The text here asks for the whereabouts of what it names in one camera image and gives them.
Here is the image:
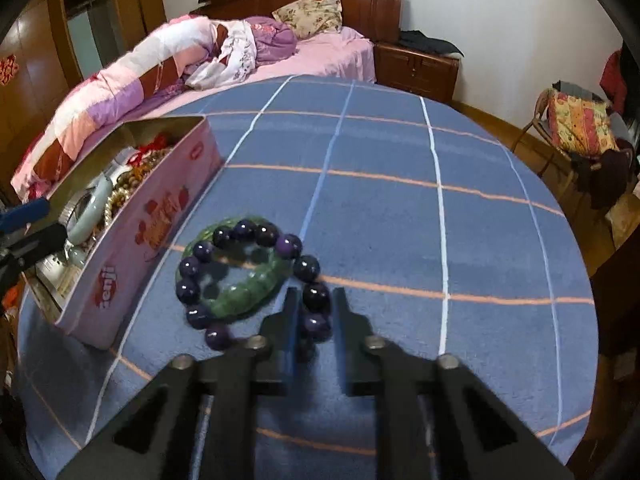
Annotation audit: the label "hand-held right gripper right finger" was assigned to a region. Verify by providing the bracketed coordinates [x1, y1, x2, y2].
[332, 287, 576, 480]

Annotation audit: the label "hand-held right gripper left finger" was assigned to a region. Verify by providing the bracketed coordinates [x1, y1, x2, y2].
[57, 287, 301, 480]

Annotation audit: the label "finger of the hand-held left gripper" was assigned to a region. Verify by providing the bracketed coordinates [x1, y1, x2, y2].
[0, 198, 51, 233]
[0, 224, 68, 281]

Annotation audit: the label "silver bangle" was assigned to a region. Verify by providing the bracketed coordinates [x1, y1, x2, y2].
[60, 190, 96, 228]

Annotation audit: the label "green jade bracelet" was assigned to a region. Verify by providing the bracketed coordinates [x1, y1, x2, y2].
[182, 216, 292, 320]

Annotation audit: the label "purple bead bracelet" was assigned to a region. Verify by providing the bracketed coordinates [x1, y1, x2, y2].
[175, 219, 333, 351]

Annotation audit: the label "pale jade bangle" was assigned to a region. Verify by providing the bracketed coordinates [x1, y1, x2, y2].
[65, 175, 115, 267]

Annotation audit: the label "pink tin box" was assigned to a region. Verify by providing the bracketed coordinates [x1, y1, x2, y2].
[25, 115, 223, 351]

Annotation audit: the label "pink patchwork quilt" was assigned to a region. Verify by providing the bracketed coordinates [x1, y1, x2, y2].
[10, 15, 226, 201]

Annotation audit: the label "wooden wardrobe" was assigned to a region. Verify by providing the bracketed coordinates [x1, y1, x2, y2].
[0, 0, 168, 201]

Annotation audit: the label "white floral garment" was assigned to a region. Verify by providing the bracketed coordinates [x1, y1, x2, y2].
[185, 22, 258, 91]

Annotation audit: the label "wooden nightstand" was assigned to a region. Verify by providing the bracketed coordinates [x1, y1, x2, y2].
[374, 40, 461, 106]

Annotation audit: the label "dark wooden cabinet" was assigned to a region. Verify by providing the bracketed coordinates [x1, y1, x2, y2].
[590, 220, 640, 356]

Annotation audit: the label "wooden chair with cushion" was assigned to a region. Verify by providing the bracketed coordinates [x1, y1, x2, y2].
[510, 80, 640, 211]

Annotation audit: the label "pink bed sheet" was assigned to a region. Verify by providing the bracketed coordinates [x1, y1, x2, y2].
[145, 27, 377, 116]

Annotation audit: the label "purple garment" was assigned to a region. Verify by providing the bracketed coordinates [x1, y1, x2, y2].
[245, 16, 298, 66]

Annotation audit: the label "dark maroon clothing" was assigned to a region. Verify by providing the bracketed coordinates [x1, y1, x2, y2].
[570, 150, 636, 211]

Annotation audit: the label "dark folded clothes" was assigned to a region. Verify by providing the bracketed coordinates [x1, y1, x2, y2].
[398, 30, 465, 58]

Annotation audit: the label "colourful patterned cushion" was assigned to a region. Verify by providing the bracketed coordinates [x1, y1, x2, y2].
[545, 87, 621, 158]

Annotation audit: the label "floral pillow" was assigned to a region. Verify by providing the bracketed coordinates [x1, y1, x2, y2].
[271, 0, 344, 41]

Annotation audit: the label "wooden bed headboard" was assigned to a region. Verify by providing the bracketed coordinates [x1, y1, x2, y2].
[190, 0, 406, 43]

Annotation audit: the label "red hanging garment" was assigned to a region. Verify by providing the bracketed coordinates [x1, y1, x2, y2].
[600, 50, 628, 113]

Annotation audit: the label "brown bead string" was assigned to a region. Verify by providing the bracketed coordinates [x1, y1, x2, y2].
[117, 149, 173, 196]

